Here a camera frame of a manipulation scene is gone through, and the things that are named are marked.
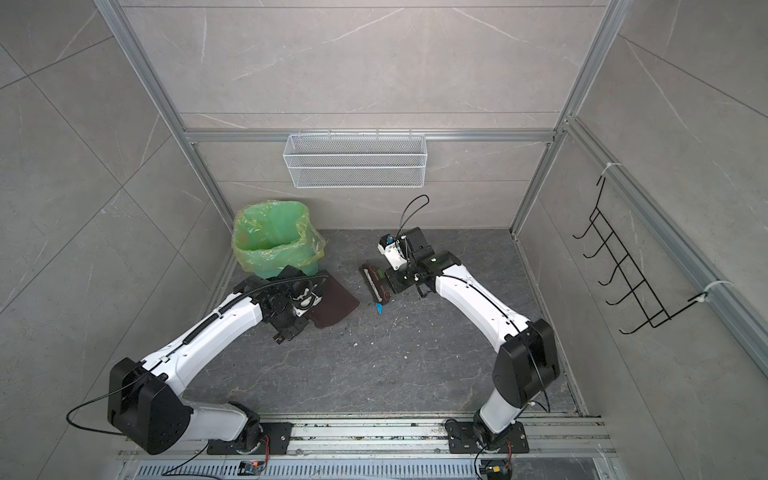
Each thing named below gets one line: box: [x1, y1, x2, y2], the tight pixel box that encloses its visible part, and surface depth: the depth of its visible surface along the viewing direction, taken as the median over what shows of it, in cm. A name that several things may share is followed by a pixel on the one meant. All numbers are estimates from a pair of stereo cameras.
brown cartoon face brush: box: [360, 264, 391, 305], surface depth 92 cm
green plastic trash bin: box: [232, 201, 326, 279], surface depth 93 cm
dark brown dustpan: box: [303, 270, 359, 329], surface depth 89 cm
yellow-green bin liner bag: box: [232, 200, 326, 280], surface depth 93 cm
